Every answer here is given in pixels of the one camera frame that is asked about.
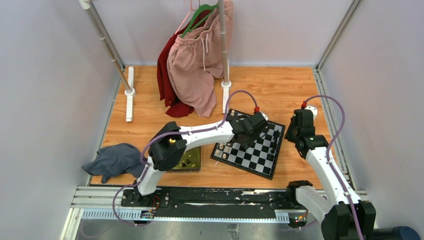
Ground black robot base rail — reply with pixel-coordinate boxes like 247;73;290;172
71;185;369;229

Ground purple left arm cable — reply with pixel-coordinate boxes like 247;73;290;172
111;90;260;228

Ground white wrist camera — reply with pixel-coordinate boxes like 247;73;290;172
305;105;318;120
261;112;269;121

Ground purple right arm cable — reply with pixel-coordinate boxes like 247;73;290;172
301;95;365;240

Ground black and white chessboard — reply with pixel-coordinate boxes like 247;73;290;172
210;121;286;180

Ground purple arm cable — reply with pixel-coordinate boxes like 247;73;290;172
301;95;365;240
111;90;260;228

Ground white clothes rack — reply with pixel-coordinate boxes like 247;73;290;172
79;0;232;122

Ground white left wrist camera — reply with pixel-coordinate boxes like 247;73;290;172
261;112;269;121

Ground dark blue cylinder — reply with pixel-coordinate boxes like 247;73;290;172
364;226;422;240

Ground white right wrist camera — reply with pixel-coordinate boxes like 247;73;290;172
305;105;318;120

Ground black chess piece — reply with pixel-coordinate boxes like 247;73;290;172
273;130;280;139
270;145;276;154
270;138;279;147

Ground gold metal tin tray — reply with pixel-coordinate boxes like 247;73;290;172
167;146;202;173

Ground green clothes hanger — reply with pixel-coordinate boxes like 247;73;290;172
180;3;219;38

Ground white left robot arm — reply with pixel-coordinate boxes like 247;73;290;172
133;111;269;207

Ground black chess pieces pile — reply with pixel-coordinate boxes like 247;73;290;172
180;159;192;168

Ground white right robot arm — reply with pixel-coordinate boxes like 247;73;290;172
285;107;376;240

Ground pink clothes hanger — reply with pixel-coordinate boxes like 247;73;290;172
174;0;201;36

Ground dark red garment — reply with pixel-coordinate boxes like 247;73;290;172
157;11;209;118

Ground grey blue cloth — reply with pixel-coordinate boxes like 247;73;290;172
82;143;145;184

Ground pink shorts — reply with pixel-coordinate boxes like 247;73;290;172
167;9;224;117

